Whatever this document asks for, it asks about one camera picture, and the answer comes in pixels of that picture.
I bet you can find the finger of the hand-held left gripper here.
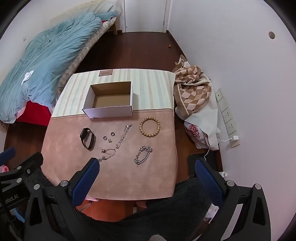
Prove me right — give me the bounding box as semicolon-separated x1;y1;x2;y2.
0;147;16;165
0;152;44;186

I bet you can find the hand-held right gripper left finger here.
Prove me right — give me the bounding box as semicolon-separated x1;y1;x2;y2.
24;158;101;241

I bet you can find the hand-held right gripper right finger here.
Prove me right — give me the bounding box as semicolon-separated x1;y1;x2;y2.
194;158;272;241

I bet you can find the thin silver pendant necklace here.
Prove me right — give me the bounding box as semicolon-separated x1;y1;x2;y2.
98;148;116;163

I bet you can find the black smartwatch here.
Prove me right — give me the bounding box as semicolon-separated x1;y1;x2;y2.
80;127;95;149

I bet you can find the long silver chain necklace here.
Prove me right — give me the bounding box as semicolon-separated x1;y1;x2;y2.
115;124;133;149

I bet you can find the chunky silver chain bracelet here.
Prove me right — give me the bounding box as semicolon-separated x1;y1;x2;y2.
134;146;153;166

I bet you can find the white cardboard box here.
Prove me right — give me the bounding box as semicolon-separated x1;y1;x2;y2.
83;81;134;118

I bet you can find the wooden bead bracelet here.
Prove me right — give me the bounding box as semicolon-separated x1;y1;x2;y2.
139;117;161;138

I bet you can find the black floor mat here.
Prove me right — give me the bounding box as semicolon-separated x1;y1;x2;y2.
187;154;222;180

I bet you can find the red cloth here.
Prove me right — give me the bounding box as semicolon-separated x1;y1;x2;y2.
16;101;52;127

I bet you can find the white plastic bag red print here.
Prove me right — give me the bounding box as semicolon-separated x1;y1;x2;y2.
184;122;210;149

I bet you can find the pink striped table mat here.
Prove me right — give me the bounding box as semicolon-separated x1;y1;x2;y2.
42;69;178;201

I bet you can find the white paper scrap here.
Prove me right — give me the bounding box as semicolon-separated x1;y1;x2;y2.
21;70;35;85

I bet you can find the brown checkered cloth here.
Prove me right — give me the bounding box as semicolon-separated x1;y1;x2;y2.
173;56;221;151

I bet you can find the bed with blue blanket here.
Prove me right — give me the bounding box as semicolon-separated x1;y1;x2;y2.
0;11;118;123

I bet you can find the wooden bed with patterned mattress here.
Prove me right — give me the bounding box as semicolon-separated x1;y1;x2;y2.
53;0;121;90

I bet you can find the white striped pillow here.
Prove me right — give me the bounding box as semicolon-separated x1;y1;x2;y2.
92;0;119;15

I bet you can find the white door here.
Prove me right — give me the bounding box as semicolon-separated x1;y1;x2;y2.
124;0;168;33

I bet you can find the white charging cable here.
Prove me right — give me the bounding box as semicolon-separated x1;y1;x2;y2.
203;138;234;160

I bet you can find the white wall socket strip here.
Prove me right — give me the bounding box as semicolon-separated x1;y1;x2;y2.
215;88;241;149

